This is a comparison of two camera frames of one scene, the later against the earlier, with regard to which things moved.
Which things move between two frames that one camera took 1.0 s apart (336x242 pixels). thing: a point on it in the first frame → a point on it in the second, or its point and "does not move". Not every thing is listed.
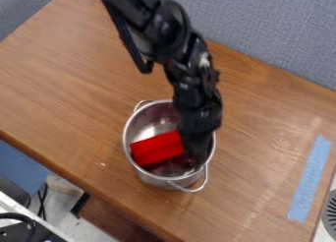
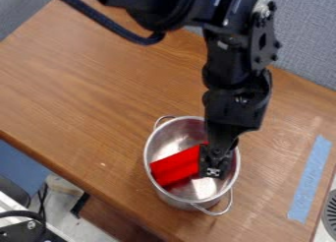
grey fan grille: [329, 214] does not move
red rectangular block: [158, 148] → [179, 166]
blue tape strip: [299, 209] does not move
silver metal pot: [154, 149] → [174, 136]
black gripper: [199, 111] → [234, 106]
